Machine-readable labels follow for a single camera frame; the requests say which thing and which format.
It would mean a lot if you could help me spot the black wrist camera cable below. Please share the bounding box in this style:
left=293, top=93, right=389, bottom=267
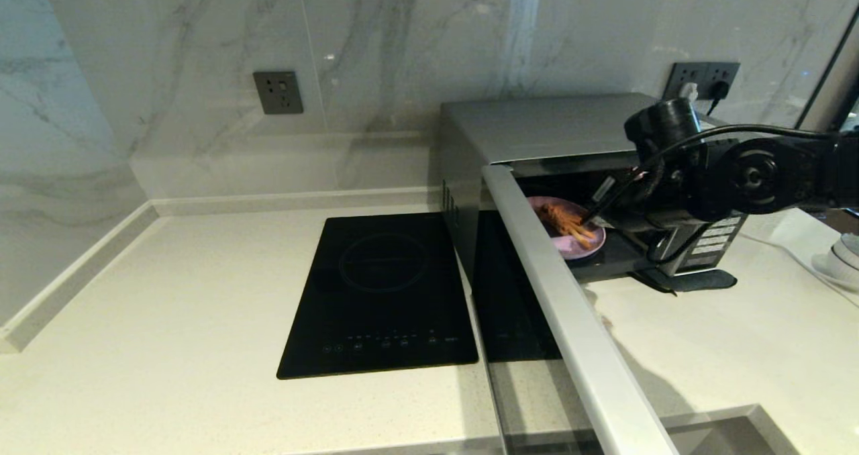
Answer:
left=583, top=125, right=840, bottom=226

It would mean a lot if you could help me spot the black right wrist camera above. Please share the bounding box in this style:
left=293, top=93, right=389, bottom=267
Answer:
left=624, top=98, right=703, bottom=164

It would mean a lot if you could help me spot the fried chicken piece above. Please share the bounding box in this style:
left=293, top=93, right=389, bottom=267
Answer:
left=540, top=203, right=572, bottom=232

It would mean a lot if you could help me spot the black induction cooktop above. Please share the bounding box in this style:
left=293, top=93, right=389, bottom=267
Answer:
left=276, top=212, right=479, bottom=380

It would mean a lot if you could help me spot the black flat pad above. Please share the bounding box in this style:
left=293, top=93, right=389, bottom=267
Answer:
left=631, top=269, right=738, bottom=295

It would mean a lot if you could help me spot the single grey wall socket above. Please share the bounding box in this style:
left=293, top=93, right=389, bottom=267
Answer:
left=253, top=70, right=304, bottom=115

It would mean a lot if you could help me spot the purple plate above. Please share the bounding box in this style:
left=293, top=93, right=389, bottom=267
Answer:
left=527, top=196, right=607, bottom=261

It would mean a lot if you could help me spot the white ceramic bowl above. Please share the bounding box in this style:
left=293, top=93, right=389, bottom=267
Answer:
left=832, top=232, right=859, bottom=264

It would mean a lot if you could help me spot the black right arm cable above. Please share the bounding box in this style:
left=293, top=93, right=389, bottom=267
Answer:
left=646, top=223, right=712, bottom=264

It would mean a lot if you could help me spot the dark glass microwave door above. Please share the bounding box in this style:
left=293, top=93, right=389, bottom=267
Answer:
left=468, top=163, right=678, bottom=455

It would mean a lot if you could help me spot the dark metal door frame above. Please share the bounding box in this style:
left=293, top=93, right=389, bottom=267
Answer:
left=797, top=5, right=859, bottom=134

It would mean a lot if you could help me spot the black power plug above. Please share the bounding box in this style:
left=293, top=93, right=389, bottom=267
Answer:
left=705, top=79, right=730, bottom=116

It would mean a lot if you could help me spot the white power cable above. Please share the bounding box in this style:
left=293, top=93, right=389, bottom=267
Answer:
left=738, top=232, right=841, bottom=289

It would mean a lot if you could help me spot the double grey wall socket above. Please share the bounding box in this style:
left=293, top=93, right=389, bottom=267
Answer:
left=662, top=61, right=741, bottom=102

